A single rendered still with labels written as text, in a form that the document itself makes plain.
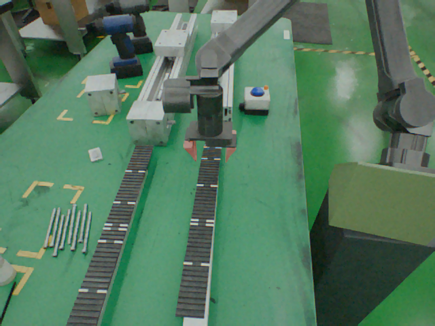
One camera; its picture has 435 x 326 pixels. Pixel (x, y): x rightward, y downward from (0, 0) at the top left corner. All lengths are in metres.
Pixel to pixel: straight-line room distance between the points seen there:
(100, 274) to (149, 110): 0.46
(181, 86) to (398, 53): 0.46
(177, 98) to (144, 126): 0.26
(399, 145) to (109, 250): 0.63
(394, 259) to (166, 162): 0.62
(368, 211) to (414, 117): 0.21
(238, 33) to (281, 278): 0.50
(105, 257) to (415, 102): 0.69
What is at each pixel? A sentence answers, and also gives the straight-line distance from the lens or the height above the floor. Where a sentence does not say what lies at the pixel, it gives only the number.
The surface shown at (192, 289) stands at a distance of 0.58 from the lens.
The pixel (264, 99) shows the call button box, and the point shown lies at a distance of 0.97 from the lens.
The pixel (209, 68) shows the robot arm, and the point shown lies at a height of 1.08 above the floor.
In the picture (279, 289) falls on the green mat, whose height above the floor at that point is 0.78.
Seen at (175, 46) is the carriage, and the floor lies 0.90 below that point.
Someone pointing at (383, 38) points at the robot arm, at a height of 1.11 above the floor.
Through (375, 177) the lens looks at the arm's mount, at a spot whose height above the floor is 0.95.
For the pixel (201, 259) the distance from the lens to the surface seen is 0.60.
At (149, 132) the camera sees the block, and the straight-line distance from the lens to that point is 0.86.
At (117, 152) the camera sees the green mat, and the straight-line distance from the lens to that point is 0.89.
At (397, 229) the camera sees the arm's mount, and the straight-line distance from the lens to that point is 0.74.
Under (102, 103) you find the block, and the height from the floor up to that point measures 0.83.
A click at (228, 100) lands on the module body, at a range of 0.90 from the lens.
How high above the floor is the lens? 1.35
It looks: 44 degrees down
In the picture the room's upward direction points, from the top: straight up
